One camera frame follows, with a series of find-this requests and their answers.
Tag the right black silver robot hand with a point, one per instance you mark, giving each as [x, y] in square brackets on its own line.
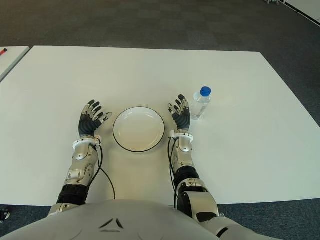
[183, 120]

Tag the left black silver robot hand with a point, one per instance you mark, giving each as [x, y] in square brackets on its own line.
[86, 125]

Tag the clear water bottle blue cap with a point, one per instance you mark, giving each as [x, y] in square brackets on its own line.
[198, 105]

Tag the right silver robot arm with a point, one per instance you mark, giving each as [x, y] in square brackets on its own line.
[185, 146]

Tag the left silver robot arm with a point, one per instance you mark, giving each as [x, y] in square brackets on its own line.
[80, 155]

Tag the white plate black rim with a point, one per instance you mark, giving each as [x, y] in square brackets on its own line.
[138, 130]

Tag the grey robot torso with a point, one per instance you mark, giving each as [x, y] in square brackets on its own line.
[125, 220]

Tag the red black marker pen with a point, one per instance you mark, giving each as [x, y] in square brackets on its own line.
[3, 52]

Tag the black wheeled stand base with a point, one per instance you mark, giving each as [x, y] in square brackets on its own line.
[4, 215]

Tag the grey chair base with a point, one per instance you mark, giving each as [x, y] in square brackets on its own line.
[272, 1]

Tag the small metal bracket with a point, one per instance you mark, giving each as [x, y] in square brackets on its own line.
[221, 215]

